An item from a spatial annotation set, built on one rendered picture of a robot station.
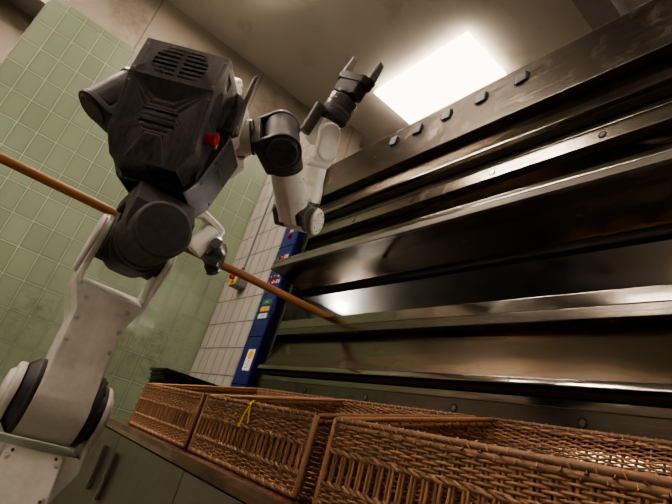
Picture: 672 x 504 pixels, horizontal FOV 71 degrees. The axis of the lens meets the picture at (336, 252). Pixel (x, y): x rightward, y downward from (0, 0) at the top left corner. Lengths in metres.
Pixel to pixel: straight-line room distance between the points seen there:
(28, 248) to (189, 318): 0.93
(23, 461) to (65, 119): 2.32
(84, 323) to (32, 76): 2.27
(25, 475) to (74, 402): 0.14
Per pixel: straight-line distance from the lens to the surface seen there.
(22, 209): 2.96
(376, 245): 1.70
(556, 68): 1.84
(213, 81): 1.12
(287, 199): 1.29
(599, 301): 1.26
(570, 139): 1.58
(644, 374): 1.16
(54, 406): 1.07
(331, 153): 1.40
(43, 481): 1.10
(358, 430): 0.85
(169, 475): 1.35
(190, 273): 3.08
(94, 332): 1.10
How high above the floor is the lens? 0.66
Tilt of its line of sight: 23 degrees up
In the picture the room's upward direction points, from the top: 17 degrees clockwise
